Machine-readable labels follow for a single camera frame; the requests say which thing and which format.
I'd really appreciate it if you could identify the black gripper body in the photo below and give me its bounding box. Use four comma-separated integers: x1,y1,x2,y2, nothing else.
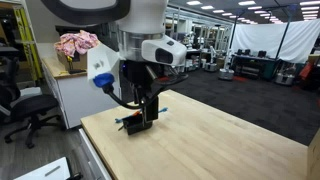
123,59,168,101

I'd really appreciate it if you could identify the silver mobile robot base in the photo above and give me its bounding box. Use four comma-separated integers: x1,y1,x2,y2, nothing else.
274,71,296,86
218,68,235,81

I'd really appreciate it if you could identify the white cabinet with wood top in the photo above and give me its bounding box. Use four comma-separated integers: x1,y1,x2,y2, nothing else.
41,56,122,129

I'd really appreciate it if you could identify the white drawer cabinet under table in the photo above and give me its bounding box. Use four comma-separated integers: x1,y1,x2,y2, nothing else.
78,128,113,180

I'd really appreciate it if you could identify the pink floral cloth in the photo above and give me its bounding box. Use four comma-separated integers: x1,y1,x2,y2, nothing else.
54,29,101,58

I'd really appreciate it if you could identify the small cardboard box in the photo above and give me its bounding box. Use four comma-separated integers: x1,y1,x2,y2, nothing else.
56,49,88,72

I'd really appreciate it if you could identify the black office chair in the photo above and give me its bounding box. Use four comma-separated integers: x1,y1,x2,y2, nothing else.
0,56,65,150

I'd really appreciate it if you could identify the dark table with monitors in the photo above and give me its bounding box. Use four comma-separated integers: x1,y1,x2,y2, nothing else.
233,49,278,80

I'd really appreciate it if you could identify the yellow ladder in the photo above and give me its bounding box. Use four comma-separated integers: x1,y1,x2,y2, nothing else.
13,6,44,81

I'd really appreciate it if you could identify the white backdrop curtain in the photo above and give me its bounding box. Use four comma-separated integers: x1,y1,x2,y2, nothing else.
231,19,320,64

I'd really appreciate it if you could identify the large cardboard box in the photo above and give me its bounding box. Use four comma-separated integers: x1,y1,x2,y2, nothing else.
306,128,320,180

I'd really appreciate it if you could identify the orange handled screwdriver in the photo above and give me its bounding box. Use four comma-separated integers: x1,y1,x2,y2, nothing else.
117,110,142,132

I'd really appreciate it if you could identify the blue handled tool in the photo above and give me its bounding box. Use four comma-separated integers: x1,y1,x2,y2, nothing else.
114,107,169,124

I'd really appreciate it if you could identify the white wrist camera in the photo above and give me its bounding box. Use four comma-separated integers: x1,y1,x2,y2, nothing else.
141,34,188,67

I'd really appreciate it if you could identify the black cable with blue plug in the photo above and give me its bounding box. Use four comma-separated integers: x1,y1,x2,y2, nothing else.
92,72,168,111

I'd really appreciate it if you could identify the white panel with grey handle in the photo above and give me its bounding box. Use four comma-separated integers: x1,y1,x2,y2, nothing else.
13,156,73,180

